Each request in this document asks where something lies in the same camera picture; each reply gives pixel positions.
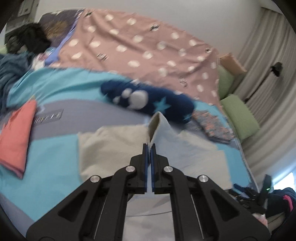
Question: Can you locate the grey long sleeve shirt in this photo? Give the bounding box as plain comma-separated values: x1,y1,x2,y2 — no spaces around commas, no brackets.
78,114,232,240

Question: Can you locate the black clothes pile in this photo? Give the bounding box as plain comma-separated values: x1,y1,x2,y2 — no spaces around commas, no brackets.
6,23,51,54

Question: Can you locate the near green pillow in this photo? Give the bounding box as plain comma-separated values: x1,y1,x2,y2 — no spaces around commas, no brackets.
221,94,260,143

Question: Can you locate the green pillow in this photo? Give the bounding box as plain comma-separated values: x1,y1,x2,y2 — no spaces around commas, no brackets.
218,65,235,99
221,94,260,143

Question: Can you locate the folded floral patterned garment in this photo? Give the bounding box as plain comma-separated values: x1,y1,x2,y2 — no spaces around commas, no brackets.
192,110,234,144

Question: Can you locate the beige curtain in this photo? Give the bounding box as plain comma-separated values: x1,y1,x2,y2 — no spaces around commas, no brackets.
234,8,295,183

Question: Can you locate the far green pillow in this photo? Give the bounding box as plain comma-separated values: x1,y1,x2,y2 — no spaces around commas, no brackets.
218,65,235,99

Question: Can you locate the folded pink garment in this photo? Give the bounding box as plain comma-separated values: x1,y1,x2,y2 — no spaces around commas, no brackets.
1,100,37,179

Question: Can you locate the blue patterned bed cover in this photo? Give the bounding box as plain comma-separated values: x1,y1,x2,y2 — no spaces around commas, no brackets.
1,68,150,235

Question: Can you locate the navy star plush garment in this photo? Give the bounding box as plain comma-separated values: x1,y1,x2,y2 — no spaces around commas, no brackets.
100,80,195,124

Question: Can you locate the black floor lamp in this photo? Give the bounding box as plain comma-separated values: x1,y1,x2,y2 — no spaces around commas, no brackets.
245,62,283,103

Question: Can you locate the tan pillow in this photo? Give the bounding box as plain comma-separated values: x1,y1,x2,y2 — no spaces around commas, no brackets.
220,53,247,76

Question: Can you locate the pink polka dot sheet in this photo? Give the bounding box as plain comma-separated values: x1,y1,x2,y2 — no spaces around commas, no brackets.
52,9,220,106

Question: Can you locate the dark blue fleece blanket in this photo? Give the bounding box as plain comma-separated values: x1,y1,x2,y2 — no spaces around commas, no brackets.
0,52,34,115

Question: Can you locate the dark patterned pillow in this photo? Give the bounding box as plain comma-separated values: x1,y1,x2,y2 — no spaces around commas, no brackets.
39,9,83,47

